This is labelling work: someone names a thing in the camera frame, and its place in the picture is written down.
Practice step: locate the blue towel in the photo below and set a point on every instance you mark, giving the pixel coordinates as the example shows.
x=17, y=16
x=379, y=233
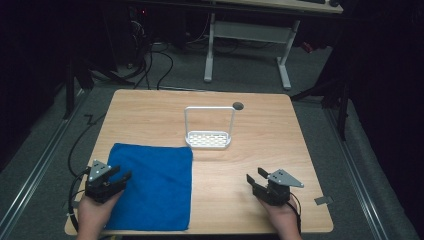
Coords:
x=156, y=186

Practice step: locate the black metal stand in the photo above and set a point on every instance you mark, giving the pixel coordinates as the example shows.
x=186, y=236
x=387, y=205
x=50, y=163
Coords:
x=69, y=90
x=343, y=113

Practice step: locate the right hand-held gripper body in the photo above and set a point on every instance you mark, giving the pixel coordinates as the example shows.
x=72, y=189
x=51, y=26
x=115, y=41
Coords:
x=276, y=191

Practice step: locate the dark round table grommet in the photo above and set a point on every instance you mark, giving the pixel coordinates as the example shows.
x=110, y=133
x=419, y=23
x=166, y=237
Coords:
x=238, y=106

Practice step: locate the person's right hand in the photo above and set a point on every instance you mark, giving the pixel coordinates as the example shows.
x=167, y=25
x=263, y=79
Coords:
x=283, y=220

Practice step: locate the black computer tower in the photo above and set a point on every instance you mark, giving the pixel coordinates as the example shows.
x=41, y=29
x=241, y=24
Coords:
x=140, y=33

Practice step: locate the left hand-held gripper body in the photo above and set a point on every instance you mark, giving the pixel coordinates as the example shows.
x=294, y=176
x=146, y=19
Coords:
x=98, y=186

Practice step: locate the metal floor rail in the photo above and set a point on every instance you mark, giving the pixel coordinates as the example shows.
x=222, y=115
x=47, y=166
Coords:
x=41, y=160
x=360, y=183

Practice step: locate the red object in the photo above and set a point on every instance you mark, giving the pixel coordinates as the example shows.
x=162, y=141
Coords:
x=307, y=47

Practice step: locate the black computer mouse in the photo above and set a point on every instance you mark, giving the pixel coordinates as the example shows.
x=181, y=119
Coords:
x=334, y=2

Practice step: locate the black keyboard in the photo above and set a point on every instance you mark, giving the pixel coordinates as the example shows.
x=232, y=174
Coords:
x=311, y=1

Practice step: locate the grey tape piece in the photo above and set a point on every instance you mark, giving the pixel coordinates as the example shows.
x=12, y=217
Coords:
x=323, y=200

